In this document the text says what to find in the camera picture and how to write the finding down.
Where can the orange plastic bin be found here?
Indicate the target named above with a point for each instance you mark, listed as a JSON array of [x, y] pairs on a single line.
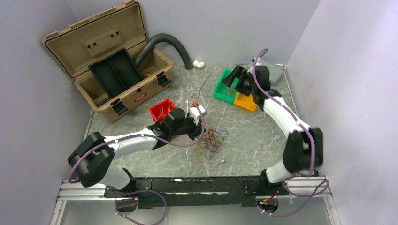
[[245, 102]]

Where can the red plastic bin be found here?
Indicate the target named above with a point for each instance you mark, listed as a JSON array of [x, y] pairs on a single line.
[[161, 109]]

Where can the black toolbox tray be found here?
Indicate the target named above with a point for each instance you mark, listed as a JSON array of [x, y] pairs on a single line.
[[116, 73]]

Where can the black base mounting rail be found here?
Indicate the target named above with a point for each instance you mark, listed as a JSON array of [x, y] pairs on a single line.
[[245, 191]]

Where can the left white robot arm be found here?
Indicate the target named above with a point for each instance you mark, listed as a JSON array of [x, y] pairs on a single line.
[[91, 161]]

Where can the tan plastic toolbox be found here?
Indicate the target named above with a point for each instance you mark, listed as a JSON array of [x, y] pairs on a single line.
[[97, 37]]

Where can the aluminium extrusion frame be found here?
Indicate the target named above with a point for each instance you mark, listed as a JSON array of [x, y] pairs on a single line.
[[74, 192]]

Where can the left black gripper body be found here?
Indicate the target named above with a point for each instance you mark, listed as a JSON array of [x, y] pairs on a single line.
[[188, 127]]

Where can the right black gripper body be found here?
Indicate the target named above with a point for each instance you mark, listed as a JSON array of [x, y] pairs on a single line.
[[245, 85]]

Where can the green plastic bin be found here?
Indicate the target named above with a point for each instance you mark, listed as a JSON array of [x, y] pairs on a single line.
[[224, 93]]

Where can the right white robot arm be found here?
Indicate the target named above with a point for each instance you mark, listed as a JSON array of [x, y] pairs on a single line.
[[304, 145]]

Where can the white pipe fitting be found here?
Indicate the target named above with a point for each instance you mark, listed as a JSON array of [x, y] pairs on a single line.
[[198, 64]]

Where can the grey plastic case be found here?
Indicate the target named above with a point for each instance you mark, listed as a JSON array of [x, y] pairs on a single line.
[[275, 72]]

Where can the silver open-end wrench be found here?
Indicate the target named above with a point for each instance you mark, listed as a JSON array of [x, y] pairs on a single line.
[[196, 93]]

